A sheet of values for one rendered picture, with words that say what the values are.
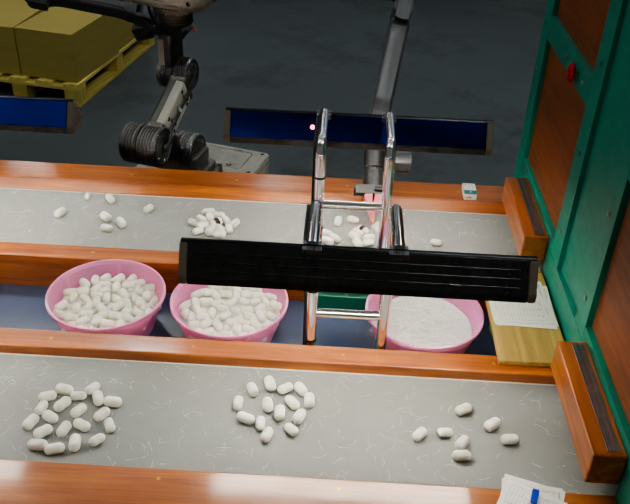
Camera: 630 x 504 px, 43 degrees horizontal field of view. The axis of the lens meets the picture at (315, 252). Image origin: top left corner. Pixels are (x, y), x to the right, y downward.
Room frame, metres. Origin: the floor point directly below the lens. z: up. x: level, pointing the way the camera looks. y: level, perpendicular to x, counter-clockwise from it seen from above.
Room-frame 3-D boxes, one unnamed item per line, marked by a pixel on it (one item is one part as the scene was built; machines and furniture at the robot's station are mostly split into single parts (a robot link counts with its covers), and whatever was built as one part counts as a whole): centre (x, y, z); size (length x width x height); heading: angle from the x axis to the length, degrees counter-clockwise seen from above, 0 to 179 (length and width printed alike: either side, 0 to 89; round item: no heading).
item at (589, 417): (1.10, -0.51, 0.83); 0.30 x 0.06 x 0.07; 179
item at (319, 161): (1.65, -0.08, 0.90); 0.20 x 0.19 x 0.45; 89
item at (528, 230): (1.78, -0.53, 0.83); 0.30 x 0.06 x 0.07; 179
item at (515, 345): (1.44, -0.47, 0.77); 0.33 x 0.15 x 0.01; 179
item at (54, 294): (1.46, 0.47, 0.72); 0.27 x 0.27 x 0.10
